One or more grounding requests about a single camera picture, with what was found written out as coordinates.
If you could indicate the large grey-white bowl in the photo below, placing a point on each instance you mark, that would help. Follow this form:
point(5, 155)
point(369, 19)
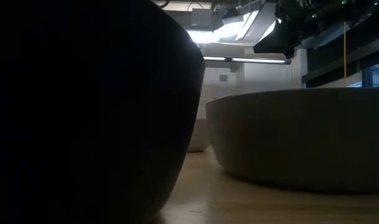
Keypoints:
point(301, 140)

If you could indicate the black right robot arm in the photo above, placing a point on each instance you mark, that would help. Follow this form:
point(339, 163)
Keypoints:
point(338, 12)

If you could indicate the grey wall vent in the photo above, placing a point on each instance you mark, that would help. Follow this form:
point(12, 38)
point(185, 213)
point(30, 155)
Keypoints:
point(223, 78)

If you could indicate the small white bowl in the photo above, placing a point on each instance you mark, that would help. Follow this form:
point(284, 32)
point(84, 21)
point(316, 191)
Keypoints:
point(200, 133)

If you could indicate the window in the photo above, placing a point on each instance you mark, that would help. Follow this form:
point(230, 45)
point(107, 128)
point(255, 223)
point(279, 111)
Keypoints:
point(377, 74)

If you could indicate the black deep bowl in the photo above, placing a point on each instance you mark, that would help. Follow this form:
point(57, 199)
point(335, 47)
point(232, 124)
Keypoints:
point(83, 118)

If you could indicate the ceiling light strip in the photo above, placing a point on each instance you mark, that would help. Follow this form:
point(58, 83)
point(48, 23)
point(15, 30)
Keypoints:
point(257, 60)

